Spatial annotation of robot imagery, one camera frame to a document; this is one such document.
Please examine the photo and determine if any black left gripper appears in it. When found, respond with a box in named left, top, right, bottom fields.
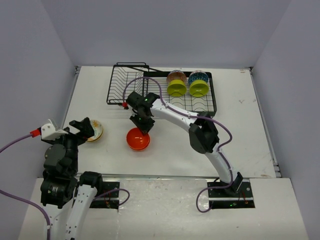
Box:
left=47, top=116, right=94, bottom=173

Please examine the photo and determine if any floral leaf pattern bowl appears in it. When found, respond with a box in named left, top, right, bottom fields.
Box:
left=90, top=120, right=104, bottom=132

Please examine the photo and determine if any orange bowl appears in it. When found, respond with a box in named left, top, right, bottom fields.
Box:
left=126, top=127, right=151, bottom=151

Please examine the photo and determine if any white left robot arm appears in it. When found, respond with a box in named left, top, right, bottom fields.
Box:
left=40, top=117, right=104, bottom=240

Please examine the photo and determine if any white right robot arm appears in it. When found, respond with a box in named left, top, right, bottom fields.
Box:
left=122, top=91, right=243, bottom=197

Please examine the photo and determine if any left lime green bowl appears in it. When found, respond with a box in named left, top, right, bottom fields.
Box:
left=167, top=79, right=187, bottom=97

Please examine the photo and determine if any lime green bowl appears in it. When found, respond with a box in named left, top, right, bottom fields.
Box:
left=167, top=79, right=187, bottom=97
left=189, top=79, right=209, bottom=98

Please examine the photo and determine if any red patterned bowl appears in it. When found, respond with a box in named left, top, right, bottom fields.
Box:
left=166, top=70, right=187, bottom=84

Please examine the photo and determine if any right lime green bowl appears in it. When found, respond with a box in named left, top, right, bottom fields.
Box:
left=189, top=79, right=209, bottom=98

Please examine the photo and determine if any blue patterned bowl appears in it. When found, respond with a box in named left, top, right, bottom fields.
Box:
left=188, top=70, right=209, bottom=85

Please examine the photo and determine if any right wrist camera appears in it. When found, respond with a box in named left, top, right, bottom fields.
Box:
left=122, top=102, right=129, bottom=110

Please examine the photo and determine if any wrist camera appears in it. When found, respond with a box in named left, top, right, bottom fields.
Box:
left=30, top=119, right=68, bottom=141
left=122, top=102, right=129, bottom=110

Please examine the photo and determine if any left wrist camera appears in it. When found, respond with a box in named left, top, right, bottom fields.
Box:
left=30, top=119, right=68, bottom=141

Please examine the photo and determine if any black wire dish rack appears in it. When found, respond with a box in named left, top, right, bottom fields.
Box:
left=106, top=62, right=217, bottom=117

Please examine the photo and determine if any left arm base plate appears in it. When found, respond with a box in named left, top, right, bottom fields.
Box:
left=88, top=182, right=120, bottom=209

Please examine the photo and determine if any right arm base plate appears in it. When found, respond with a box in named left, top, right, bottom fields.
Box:
left=207, top=179, right=255, bottom=210

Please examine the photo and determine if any aluminium table edge rail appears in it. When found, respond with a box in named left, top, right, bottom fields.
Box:
left=246, top=66, right=281, bottom=178

